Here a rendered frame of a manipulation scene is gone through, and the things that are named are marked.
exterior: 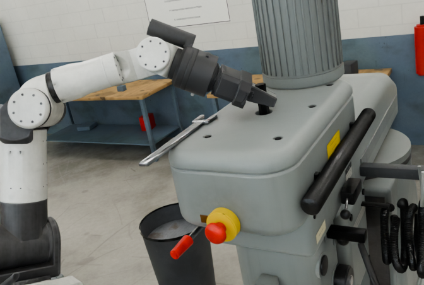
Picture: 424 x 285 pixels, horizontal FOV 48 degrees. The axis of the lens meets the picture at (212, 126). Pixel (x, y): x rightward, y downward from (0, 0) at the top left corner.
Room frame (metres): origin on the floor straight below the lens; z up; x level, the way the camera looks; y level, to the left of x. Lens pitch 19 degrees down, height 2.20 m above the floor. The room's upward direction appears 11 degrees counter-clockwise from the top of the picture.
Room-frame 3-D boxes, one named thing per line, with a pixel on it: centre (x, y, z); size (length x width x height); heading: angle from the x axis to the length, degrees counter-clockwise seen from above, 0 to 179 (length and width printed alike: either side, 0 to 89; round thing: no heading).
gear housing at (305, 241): (0.97, -0.14, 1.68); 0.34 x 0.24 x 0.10; 147
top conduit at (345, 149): (0.89, -0.25, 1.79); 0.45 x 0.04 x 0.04; 147
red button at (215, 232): (0.72, 0.03, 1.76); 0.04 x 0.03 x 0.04; 57
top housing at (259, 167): (0.95, -0.12, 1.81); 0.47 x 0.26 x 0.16; 147
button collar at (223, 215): (0.74, 0.01, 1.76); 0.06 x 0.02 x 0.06; 57
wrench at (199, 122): (0.86, 0.07, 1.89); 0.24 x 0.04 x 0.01; 148
